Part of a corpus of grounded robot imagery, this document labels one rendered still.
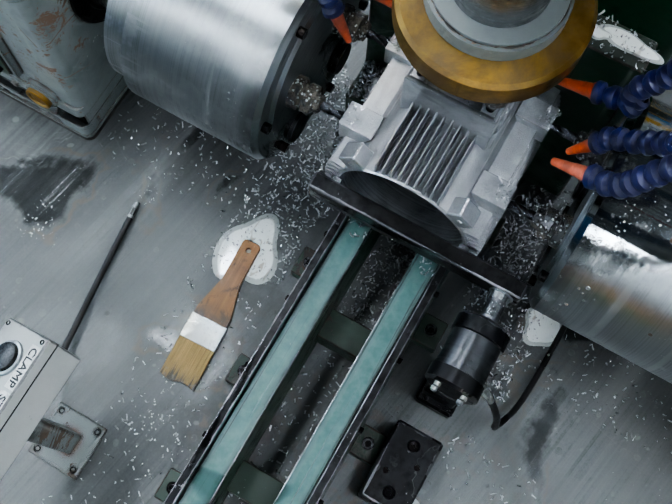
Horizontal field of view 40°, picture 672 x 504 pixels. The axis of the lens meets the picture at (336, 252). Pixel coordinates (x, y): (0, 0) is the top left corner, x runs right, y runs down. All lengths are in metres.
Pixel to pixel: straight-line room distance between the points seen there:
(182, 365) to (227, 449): 0.17
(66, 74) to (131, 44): 0.18
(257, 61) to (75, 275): 0.44
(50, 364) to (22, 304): 0.32
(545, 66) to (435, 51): 0.09
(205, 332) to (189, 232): 0.14
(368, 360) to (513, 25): 0.43
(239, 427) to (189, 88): 0.37
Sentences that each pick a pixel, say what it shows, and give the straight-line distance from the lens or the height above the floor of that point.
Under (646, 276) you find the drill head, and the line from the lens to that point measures 0.89.
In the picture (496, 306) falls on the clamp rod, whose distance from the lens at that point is 0.97.
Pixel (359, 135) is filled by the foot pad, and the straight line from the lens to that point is 0.96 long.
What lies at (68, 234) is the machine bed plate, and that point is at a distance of 1.25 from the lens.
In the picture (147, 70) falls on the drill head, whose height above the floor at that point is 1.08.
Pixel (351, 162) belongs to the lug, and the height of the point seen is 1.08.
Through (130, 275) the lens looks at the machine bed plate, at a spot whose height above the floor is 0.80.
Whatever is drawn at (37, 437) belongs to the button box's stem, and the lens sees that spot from 1.05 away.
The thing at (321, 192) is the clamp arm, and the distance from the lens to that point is 0.98.
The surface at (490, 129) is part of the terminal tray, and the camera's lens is 0.91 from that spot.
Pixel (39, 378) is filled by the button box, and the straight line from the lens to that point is 0.93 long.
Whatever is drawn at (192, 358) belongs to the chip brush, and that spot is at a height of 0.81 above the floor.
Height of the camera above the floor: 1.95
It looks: 73 degrees down
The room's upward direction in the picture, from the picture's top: 2 degrees clockwise
